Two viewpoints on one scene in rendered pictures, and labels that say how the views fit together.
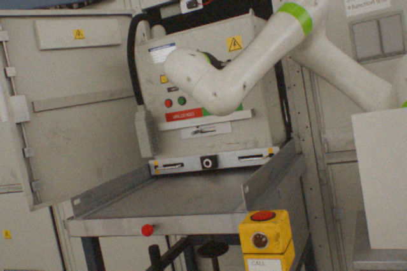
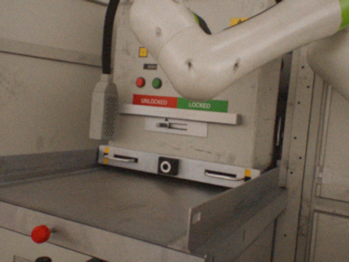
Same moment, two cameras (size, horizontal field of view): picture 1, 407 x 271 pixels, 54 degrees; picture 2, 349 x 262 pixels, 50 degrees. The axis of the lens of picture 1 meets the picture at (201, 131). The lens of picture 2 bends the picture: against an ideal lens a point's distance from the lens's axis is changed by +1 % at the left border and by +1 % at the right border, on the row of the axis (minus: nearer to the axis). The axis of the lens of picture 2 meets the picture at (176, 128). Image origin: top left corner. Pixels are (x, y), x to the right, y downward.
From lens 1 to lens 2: 40 cm
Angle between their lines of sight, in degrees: 3
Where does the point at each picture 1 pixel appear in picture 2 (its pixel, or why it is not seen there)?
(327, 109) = (334, 142)
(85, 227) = not seen: outside the picture
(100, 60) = (79, 15)
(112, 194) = (34, 172)
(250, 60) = (255, 32)
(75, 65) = (47, 11)
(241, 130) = (217, 138)
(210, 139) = (178, 139)
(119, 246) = not seen: hidden behind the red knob
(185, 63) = (160, 9)
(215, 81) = (196, 44)
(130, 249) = not seen: hidden behind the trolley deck
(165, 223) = (70, 231)
